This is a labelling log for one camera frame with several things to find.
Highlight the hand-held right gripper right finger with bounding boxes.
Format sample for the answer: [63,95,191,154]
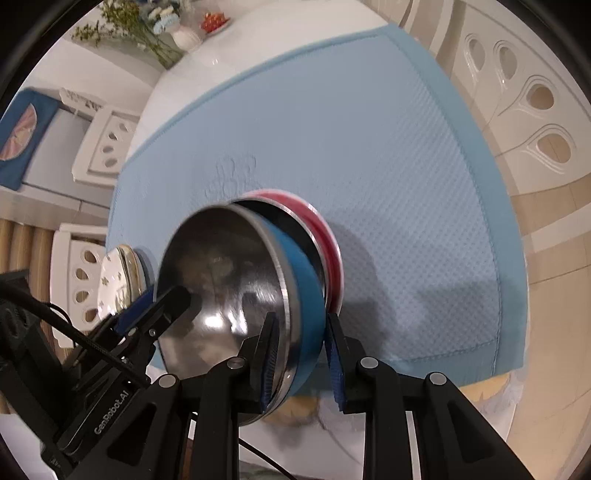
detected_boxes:
[325,313,539,480]

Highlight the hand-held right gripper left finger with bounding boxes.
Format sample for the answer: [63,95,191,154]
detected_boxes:
[104,311,282,480]

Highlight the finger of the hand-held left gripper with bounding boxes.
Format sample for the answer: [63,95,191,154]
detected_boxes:
[124,285,192,344]
[113,288,158,335]

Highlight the large floral white plate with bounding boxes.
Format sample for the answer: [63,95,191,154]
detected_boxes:
[117,244,151,306]

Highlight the small floral white plate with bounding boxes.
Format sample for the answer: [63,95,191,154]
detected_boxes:
[99,247,132,319]

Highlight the blue steel bowl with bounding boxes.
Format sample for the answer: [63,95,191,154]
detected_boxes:
[154,200,326,423]

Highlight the red steel bowl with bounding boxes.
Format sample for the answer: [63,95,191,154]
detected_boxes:
[231,188,346,319]

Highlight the white chair with cutouts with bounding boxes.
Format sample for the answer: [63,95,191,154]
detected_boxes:
[399,0,591,197]
[50,224,112,354]
[71,102,141,188]

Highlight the beige ribbed panel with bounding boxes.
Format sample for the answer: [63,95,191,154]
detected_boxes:
[0,217,54,278]

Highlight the light blue textured mat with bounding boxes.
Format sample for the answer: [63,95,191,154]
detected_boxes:
[106,23,529,386]

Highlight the white lace cover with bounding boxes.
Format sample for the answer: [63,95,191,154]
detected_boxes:
[59,87,108,114]

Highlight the glass vase with green stems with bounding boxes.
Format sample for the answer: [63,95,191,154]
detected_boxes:
[71,0,185,70]

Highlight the white ribbed vase with flowers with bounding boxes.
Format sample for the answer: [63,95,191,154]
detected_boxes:
[139,0,205,51]

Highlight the red lidded teacup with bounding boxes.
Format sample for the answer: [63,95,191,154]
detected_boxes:
[201,11,232,35]

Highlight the black cable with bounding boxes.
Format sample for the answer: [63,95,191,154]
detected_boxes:
[0,279,153,386]
[238,440,287,480]

